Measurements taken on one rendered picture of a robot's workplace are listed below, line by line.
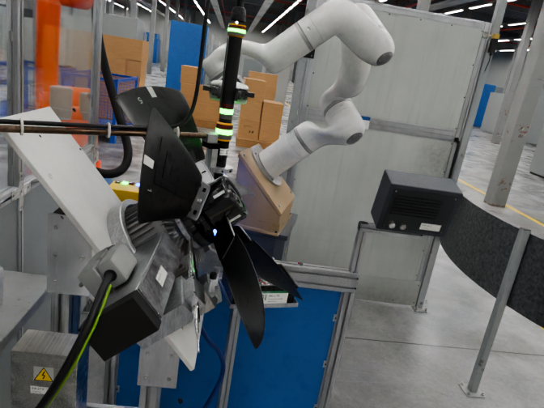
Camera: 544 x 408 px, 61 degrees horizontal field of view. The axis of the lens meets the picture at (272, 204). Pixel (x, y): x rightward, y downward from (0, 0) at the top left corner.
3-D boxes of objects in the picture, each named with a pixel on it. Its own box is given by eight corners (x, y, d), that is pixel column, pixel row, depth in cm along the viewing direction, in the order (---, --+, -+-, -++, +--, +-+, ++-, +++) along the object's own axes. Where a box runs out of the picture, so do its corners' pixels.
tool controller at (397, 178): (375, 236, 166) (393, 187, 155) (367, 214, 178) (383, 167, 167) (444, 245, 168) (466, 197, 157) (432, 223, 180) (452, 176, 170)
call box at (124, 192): (104, 217, 158) (105, 187, 154) (112, 208, 167) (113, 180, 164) (151, 223, 159) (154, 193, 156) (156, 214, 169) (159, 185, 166)
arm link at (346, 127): (303, 134, 190) (352, 99, 182) (321, 170, 182) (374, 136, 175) (290, 124, 180) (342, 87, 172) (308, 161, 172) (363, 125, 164)
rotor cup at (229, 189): (176, 218, 107) (224, 189, 106) (175, 187, 119) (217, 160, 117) (211, 257, 115) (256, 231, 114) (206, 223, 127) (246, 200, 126)
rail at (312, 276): (110, 265, 166) (112, 244, 164) (113, 260, 170) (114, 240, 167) (354, 293, 174) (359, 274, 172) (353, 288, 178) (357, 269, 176)
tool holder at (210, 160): (207, 174, 117) (212, 136, 114) (194, 167, 122) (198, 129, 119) (237, 173, 123) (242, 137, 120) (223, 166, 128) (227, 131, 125)
